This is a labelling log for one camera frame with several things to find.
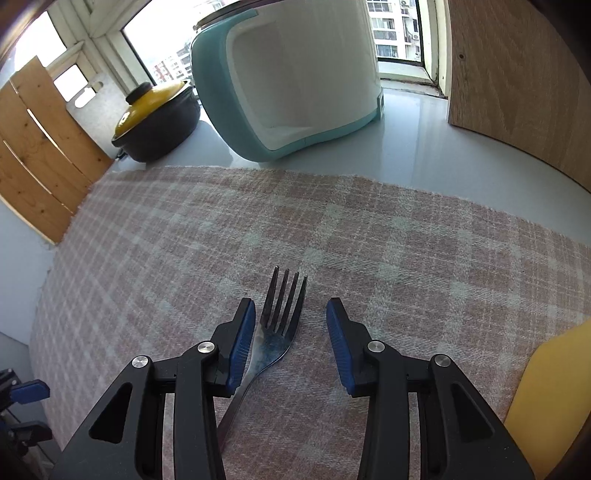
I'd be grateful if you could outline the pink plaid cloth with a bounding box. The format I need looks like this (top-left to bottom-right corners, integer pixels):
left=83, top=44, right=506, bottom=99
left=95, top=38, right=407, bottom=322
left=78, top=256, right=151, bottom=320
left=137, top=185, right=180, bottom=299
left=30, top=167, right=590, bottom=479

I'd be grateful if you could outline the metal fork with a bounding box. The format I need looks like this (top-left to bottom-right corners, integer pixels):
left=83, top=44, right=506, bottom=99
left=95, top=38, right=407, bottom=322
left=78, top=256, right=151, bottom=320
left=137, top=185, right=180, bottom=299
left=217, top=266, right=308, bottom=450

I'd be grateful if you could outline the yellow plastic cup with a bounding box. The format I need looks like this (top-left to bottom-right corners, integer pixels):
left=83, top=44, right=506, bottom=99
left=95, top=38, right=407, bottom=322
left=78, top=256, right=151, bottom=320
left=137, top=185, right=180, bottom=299
left=505, top=322, right=591, bottom=479

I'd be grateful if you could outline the white teal electric cooker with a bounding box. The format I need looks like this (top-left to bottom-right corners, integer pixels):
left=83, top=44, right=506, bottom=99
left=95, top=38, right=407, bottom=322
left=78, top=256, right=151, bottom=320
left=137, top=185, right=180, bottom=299
left=190, top=0, right=384, bottom=162

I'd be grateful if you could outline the wooden board panel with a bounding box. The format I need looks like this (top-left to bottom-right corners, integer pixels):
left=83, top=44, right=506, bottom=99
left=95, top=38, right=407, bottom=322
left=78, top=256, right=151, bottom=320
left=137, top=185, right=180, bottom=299
left=449, top=1, right=590, bottom=188

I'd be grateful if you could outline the black pot yellow lid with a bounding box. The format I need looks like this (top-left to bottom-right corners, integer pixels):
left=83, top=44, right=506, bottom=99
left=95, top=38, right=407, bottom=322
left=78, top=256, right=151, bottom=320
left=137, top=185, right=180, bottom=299
left=111, top=80, right=200, bottom=163

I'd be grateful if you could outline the white cutting board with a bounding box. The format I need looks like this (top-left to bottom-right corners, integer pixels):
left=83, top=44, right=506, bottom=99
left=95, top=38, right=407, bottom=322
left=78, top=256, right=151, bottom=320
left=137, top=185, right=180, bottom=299
left=66, top=73, right=127, bottom=159

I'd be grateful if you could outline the wooden slat crate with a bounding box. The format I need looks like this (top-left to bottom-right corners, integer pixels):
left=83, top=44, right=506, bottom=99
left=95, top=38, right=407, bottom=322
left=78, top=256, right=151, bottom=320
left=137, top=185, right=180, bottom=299
left=0, top=58, right=113, bottom=244

